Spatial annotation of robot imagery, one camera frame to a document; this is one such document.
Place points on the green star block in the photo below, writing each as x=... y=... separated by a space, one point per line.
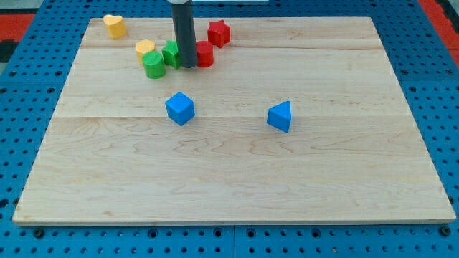
x=170 y=54

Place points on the yellow heart block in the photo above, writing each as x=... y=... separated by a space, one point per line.
x=115 y=26

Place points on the red cylinder block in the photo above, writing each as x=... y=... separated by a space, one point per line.
x=205 y=54

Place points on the red star block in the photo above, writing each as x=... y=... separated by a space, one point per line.
x=219 y=33

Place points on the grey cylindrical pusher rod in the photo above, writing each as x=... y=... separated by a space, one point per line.
x=183 y=20

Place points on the green cylinder block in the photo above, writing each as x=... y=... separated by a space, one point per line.
x=153 y=64

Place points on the blue cube block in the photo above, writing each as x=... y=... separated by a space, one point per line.
x=180 y=108

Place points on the light wooden board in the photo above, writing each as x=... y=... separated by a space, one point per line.
x=111 y=156

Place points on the yellow hexagon block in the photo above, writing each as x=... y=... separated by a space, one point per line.
x=142 y=47

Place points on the blue triangular prism block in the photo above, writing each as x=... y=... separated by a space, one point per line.
x=279 y=116

